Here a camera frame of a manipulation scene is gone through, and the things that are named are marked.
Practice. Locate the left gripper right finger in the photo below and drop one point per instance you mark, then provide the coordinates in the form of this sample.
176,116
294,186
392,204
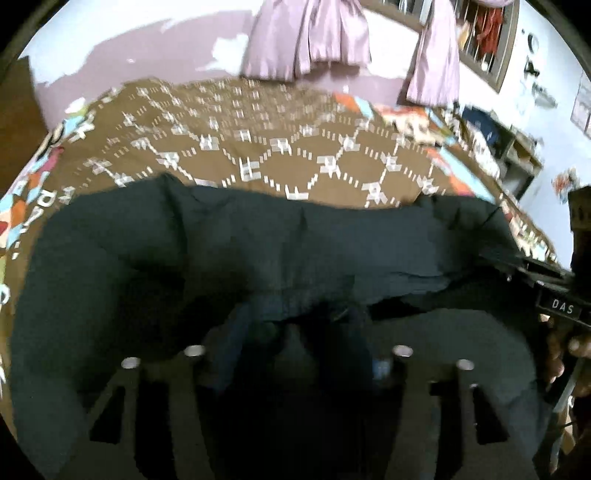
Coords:
449,393

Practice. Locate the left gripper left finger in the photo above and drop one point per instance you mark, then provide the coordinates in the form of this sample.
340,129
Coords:
187,416

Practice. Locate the large black jacket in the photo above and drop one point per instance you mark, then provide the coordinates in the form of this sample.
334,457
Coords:
300,393

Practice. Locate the person right hand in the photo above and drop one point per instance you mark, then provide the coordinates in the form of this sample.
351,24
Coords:
567,343

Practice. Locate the wooden side shelf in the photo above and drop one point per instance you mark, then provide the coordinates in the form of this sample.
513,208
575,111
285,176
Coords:
515,155

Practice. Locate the dark blue cap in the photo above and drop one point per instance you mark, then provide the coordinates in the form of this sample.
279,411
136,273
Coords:
484,122

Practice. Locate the right pink curtain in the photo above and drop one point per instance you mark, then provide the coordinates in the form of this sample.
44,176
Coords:
435,81

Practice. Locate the pink curtain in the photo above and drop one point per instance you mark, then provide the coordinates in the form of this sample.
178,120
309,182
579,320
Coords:
435,81
290,38

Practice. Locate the red hanging garment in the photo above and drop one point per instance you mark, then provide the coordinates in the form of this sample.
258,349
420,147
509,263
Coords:
489,22

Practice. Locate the colourful cartoon bed quilt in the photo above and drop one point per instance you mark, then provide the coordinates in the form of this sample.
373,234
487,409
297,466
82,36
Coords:
258,138

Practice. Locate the brown wooden headboard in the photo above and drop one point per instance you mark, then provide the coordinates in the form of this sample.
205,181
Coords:
22,127

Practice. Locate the left pink curtain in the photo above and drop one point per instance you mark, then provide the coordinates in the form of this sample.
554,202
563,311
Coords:
290,38

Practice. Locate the cartoon wall sticker upper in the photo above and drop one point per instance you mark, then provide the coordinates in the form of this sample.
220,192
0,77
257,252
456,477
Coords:
564,183

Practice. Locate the wall calendar poster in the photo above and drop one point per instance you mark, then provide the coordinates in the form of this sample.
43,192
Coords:
581,111

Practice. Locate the small wall shelf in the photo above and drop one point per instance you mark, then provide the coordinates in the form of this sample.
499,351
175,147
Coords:
542,98

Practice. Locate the round wall clock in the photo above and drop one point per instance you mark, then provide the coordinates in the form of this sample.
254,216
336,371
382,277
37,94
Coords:
533,43

